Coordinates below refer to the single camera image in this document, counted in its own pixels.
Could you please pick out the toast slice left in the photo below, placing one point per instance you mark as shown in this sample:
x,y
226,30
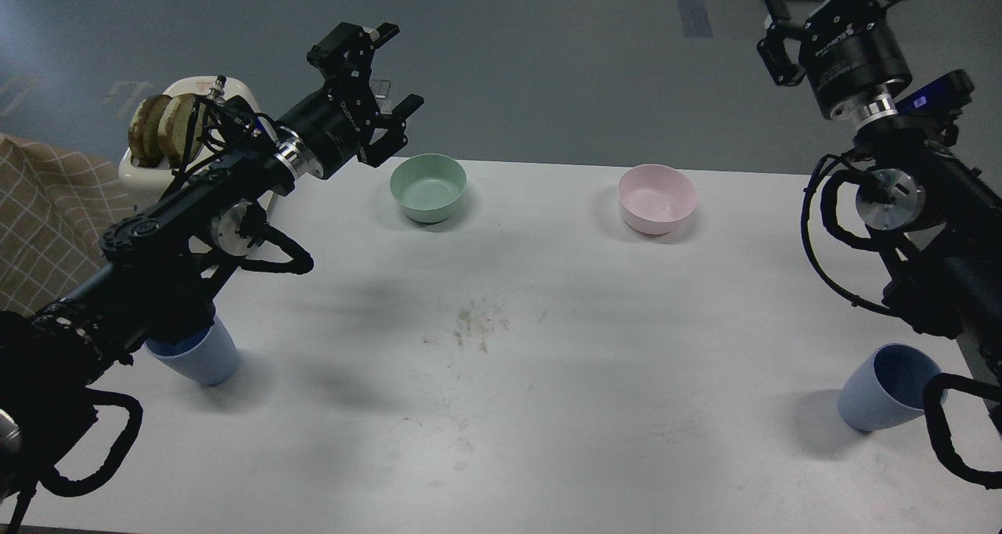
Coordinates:
x,y
143,142

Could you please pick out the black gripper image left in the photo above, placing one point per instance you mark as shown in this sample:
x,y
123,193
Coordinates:
x,y
342,120

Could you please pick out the beige checkered cloth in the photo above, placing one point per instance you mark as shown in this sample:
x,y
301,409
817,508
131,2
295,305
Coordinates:
x,y
55,205

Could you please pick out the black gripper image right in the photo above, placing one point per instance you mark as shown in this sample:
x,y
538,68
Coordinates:
x,y
849,50

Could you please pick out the toast slice right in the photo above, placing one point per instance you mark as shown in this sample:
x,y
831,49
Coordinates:
x,y
180,132

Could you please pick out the toast slice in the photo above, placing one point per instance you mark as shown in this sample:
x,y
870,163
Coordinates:
x,y
180,132
143,142

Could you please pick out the green bowl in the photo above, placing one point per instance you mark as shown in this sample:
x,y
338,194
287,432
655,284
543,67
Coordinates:
x,y
430,188

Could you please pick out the pink bowl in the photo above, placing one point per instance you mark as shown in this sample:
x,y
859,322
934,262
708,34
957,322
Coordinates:
x,y
655,200

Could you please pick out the cream toaster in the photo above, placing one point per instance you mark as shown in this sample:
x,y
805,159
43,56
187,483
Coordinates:
x,y
146,185

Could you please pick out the light blue cup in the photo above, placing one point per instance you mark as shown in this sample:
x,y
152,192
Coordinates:
x,y
887,390
208,357

